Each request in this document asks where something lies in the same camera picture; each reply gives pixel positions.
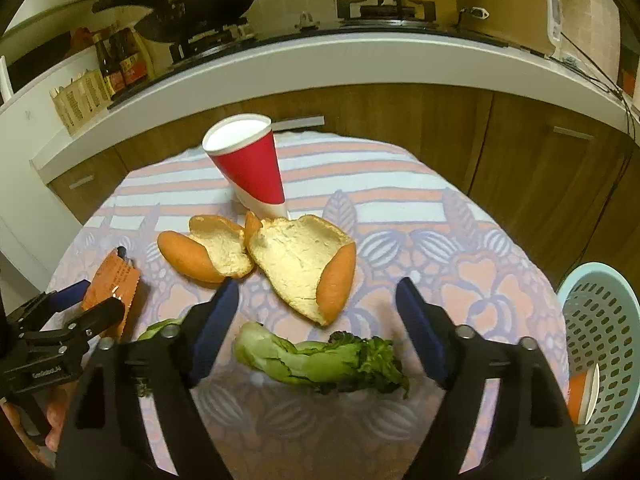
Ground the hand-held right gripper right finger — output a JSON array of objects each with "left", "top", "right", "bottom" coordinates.
[{"left": 396, "top": 276, "right": 583, "bottom": 480}]

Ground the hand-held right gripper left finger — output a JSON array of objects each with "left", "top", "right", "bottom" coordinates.
[{"left": 54, "top": 277, "right": 240, "bottom": 480}]

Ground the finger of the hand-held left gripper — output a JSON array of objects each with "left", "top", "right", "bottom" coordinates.
[
  {"left": 59, "top": 297, "right": 126, "bottom": 348},
  {"left": 47, "top": 246, "right": 133, "bottom": 313}
]

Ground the orange snack wrapper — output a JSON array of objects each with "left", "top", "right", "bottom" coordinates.
[{"left": 80, "top": 252, "right": 140, "bottom": 341}]

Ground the teal plastic waste basket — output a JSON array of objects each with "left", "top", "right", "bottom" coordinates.
[{"left": 556, "top": 261, "right": 640, "bottom": 471}]

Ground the orange paper bowl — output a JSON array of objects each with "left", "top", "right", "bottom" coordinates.
[{"left": 567, "top": 362, "right": 601, "bottom": 426}]

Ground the person's left hand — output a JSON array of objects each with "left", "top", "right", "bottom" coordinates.
[{"left": 0, "top": 385, "right": 76, "bottom": 468}]

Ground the green vegetable leaf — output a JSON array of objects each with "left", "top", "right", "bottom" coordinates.
[{"left": 134, "top": 316, "right": 193, "bottom": 398}]

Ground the small orange peel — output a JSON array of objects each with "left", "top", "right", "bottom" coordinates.
[{"left": 157, "top": 214, "right": 256, "bottom": 283}]

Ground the purple and pink patterned tablecloth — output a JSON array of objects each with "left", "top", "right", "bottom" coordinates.
[{"left": 37, "top": 132, "right": 571, "bottom": 480}]

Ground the green leafy vegetable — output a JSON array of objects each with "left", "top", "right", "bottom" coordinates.
[{"left": 234, "top": 321, "right": 411, "bottom": 397}]

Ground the large orange peel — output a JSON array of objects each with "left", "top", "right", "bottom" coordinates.
[{"left": 243, "top": 211, "right": 357, "bottom": 327}]

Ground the red paper cup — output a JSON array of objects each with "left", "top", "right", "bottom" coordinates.
[{"left": 201, "top": 114, "right": 287, "bottom": 218}]

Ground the yellow woven basket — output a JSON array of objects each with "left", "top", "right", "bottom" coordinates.
[{"left": 49, "top": 69, "right": 113, "bottom": 135}]

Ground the wooden kitchen counter cabinet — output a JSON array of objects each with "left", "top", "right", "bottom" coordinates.
[{"left": 0, "top": 30, "right": 640, "bottom": 311}]

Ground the dark sauce bottle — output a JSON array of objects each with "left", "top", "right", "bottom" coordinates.
[
  {"left": 116, "top": 29, "right": 151, "bottom": 88},
  {"left": 94, "top": 35, "right": 126, "bottom": 100}
]

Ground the black wok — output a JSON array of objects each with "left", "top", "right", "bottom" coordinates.
[{"left": 91, "top": 0, "right": 261, "bottom": 43}]

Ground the black gas cooktop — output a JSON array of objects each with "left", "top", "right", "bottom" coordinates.
[{"left": 106, "top": 0, "right": 511, "bottom": 111}]

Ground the white plug-in power meter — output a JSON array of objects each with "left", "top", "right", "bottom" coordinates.
[{"left": 545, "top": 0, "right": 563, "bottom": 43}]

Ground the brown rice cooker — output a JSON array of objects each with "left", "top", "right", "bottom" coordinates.
[{"left": 450, "top": 0, "right": 561, "bottom": 56}]

